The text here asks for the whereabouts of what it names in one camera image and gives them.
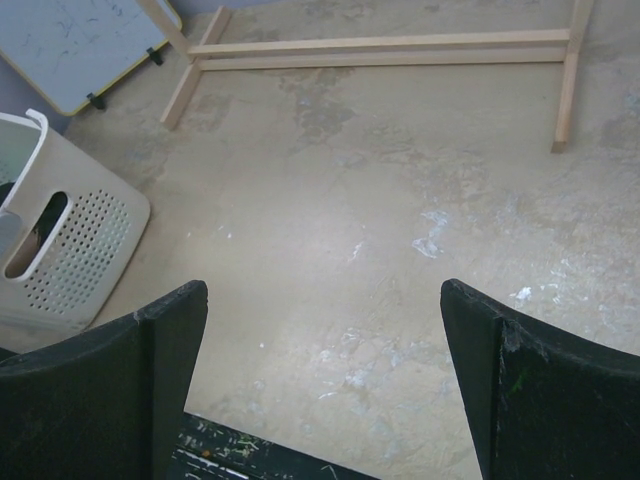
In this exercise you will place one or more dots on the small framed whiteboard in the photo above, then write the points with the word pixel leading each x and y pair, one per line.
pixel 73 51

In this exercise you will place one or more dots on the cream plastic laundry basket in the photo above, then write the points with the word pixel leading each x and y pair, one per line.
pixel 75 271

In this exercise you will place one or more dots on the black t shirt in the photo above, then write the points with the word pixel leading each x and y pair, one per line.
pixel 39 234

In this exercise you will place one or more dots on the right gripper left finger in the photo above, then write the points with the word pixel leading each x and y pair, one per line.
pixel 106 403

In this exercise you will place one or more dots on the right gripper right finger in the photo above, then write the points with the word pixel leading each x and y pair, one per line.
pixel 540 402

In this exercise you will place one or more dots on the wooden clothes rack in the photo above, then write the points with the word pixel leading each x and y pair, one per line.
pixel 508 47

